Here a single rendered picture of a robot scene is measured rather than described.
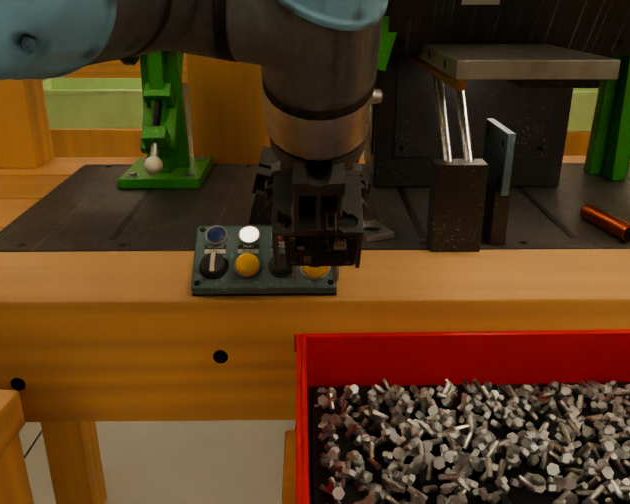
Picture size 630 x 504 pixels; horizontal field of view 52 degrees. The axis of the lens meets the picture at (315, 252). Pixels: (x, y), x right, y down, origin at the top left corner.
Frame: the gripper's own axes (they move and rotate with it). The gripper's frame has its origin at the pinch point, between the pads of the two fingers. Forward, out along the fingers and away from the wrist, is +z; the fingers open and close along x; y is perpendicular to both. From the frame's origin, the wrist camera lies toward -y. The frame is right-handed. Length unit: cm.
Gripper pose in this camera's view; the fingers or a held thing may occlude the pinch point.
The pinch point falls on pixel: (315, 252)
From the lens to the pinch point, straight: 64.3
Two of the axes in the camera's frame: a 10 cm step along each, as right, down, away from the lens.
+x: 10.0, 0.0, 0.1
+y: 0.1, 8.4, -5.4
